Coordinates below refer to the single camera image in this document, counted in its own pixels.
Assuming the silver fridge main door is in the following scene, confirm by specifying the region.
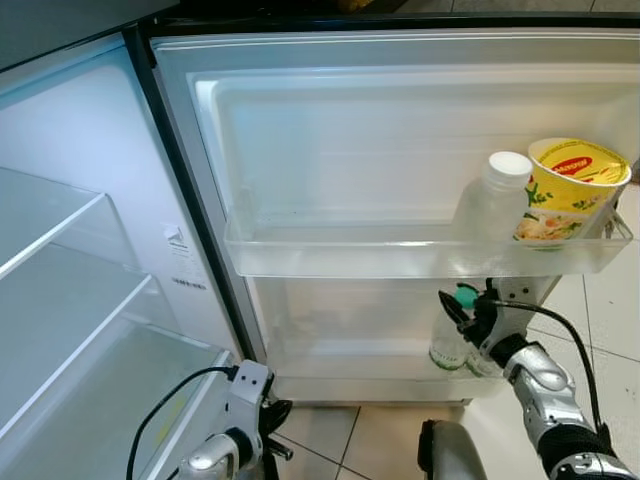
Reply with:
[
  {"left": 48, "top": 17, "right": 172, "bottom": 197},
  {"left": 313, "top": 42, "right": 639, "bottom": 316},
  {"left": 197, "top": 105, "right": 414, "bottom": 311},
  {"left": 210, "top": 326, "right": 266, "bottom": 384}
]
[{"left": 122, "top": 14, "right": 640, "bottom": 406}]

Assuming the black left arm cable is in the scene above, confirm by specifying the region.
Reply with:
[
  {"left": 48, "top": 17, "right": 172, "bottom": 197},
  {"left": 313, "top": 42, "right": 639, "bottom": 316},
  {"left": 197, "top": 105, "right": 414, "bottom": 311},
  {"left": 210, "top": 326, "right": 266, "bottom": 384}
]
[{"left": 126, "top": 365, "right": 241, "bottom": 480}]

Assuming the clear crisper drawer cover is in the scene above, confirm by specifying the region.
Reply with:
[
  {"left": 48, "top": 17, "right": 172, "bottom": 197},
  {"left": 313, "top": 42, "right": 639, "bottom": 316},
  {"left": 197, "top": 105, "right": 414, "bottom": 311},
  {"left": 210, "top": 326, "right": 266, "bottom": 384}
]
[{"left": 0, "top": 320, "right": 239, "bottom": 480}]

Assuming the silver freezer door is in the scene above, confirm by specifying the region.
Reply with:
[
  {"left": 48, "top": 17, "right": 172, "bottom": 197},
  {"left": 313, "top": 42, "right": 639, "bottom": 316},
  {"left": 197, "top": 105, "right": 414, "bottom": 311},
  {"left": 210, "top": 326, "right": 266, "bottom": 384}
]
[{"left": 0, "top": 0, "right": 181, "bottom": 73}]

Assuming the short clear door bin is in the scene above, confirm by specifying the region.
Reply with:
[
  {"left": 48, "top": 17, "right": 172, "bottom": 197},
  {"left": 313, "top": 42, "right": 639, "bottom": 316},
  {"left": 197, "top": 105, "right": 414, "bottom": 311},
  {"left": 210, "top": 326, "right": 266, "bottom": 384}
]
[{"left": 262, "top": 335, "right": 506, "bottom": 404}]

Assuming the clear bottle green cap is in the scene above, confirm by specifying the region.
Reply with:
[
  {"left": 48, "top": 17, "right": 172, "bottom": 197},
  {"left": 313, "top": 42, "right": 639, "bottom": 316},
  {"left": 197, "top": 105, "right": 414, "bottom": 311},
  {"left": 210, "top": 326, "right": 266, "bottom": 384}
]
[{"left": 429, "top": 283, "right": 483, "bottom": 372}]

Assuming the grey robot leg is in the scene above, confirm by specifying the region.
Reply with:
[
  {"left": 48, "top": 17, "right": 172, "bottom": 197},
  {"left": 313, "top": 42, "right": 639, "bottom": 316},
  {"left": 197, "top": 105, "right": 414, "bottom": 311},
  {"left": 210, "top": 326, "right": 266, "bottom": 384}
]
[{"left": 417, "top": 419, "right": 493, "bottom": 480}]

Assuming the clear glass fridge shelf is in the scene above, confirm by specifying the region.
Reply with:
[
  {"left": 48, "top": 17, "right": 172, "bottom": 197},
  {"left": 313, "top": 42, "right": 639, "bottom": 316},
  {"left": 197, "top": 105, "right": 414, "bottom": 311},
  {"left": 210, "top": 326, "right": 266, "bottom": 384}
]
[
  {"left": 0, "top": 165, "right": 139, "bottom": 283},
  {"left": 0, "top": 272, "right": 169, "bottom": 441}
]

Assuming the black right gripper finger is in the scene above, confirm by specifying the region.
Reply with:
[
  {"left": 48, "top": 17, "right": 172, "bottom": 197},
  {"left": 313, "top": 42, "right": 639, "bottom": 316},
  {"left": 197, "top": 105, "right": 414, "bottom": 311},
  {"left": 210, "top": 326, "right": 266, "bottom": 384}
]
[{"left": 438, "top": 289, "right": 475, "bottom": 333}]

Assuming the fridge label sticker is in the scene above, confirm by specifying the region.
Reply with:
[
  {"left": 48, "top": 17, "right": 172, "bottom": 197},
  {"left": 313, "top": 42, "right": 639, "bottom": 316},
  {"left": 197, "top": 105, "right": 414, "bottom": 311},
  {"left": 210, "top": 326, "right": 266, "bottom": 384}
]
[{"left": 162, "top": 224, "right": 208, "bottom": 293}]

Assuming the yellow instant noodle cup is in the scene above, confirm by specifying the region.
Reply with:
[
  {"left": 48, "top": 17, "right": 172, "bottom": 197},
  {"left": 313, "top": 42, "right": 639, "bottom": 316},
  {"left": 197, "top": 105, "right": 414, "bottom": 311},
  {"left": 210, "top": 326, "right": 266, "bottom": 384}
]
[{"left": 514, "top": 137, "right": 634, "bottom": 249}]

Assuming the clear bottle white cap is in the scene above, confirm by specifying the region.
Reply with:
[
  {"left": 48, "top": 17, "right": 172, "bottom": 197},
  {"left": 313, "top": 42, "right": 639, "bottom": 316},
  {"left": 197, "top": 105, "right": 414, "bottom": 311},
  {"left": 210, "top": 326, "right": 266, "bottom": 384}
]
[{"left": 455, "top": 151, "right": 535, "bottom": 247}]

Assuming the long clear door bin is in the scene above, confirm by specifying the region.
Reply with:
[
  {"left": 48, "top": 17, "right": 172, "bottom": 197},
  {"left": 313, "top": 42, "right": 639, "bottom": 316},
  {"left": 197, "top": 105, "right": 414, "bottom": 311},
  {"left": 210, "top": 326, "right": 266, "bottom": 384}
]
[{"left": 224, "top": 212, "right": 635, "bottom": 280}]

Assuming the silver fridge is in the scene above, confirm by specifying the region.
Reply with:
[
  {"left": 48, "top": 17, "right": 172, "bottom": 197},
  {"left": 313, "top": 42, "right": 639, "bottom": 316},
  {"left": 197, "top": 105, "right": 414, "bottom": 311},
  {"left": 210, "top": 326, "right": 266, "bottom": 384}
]
[{"left": 0, "top": 0, "right": 640, "bottom": 480}]

